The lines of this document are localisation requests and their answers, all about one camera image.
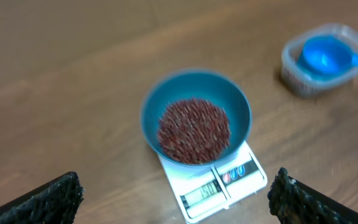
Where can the blue plastic scoop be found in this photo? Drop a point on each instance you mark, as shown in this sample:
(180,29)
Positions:
(326,56)

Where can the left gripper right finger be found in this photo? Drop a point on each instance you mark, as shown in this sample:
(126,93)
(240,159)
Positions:
(293,202)

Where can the red beans in bowl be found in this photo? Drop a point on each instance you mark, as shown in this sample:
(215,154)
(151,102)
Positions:
(194,131)

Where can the white digital kitchen scale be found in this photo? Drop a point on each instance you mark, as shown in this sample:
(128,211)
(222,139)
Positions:
(204,191)

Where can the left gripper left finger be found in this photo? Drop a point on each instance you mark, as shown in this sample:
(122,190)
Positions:
(56,201)

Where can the blue bowl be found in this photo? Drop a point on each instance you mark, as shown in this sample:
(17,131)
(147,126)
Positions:
(197,83)

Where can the clear plastic container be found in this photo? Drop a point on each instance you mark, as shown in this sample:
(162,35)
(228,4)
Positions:
(301,81)

